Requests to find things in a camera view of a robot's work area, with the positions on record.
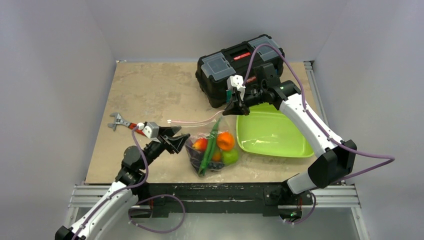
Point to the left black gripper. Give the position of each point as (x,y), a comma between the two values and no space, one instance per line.
(175,143)

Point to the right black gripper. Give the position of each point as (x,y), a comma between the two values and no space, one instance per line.
(238,100)

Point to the clear zip top bag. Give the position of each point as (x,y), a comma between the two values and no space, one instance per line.
(202,128)

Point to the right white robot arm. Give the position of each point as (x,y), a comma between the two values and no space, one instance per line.
(335,156)

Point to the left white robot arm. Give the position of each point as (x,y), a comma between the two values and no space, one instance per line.
(130,187)

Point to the green fake bean pod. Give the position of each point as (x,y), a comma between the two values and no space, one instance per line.
(210,148)

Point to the small orange fake fruit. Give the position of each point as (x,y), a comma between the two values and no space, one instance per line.
(217,155)

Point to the green fake apple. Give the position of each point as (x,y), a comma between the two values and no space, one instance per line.
(230,157)

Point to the green plastic tray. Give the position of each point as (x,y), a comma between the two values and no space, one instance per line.
(266,131)

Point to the black plastic toolbox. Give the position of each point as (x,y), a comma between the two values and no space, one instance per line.
(214,69)

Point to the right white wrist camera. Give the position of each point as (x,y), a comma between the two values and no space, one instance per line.
(237,82)

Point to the red handled adjustable wrench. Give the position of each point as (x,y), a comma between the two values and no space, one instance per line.
(119,120)

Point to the black metal base frame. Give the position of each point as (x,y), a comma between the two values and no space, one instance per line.
(263,198)

